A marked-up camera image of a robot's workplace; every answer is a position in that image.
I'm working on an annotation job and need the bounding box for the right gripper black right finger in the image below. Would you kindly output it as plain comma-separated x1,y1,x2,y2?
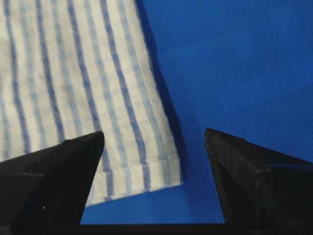
204,128,313,235

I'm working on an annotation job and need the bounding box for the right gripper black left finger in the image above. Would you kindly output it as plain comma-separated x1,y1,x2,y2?
0,131,105,235

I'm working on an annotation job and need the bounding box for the white blue-striped towel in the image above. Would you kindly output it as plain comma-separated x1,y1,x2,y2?
0,0,182,205

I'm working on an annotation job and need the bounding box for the blue table cloth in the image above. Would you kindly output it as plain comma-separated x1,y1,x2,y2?
82,0,313,224

